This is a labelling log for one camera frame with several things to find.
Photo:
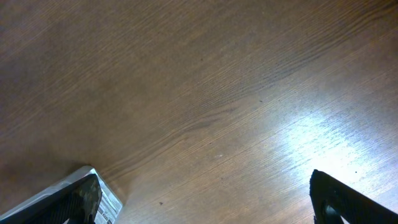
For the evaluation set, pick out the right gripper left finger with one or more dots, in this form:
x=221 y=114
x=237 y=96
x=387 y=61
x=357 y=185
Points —
x=77 y=203

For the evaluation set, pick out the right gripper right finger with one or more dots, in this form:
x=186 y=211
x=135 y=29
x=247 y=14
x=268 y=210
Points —
x=335 y=202

